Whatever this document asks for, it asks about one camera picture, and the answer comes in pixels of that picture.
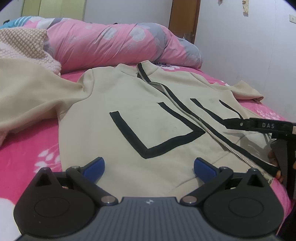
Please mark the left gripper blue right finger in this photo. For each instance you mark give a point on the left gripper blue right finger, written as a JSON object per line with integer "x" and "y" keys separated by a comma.
{"x": 214, "y": 179}

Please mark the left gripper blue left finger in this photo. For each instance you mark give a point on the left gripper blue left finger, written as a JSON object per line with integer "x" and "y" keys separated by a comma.
{"x": 86, "y": 178}

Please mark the beige zip jacket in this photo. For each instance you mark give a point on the beige zip jacket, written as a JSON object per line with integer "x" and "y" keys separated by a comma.
{"x": 149, "y": 125}

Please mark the person right hand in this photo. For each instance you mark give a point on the person right hand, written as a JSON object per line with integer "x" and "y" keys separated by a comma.
{"x": 274, "y": 161}

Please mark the pink floral rolled duvet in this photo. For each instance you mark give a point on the pink floral rolled duvet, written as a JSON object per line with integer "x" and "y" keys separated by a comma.
{"x": 80, "y": 45}

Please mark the beige white houndstooth blanket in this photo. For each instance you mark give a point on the beige white houndstooth blanket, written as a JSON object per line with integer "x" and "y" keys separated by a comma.
{"x": 28, "y": 44}

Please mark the brown wooden door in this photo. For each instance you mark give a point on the brown wooden door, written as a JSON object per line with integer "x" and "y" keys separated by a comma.
{"x": 184, "y": 18}

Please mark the pale yellow wardrobe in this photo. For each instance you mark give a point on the pale yellow wardrobe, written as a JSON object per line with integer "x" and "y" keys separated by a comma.
{"x": 73, "y": 9}

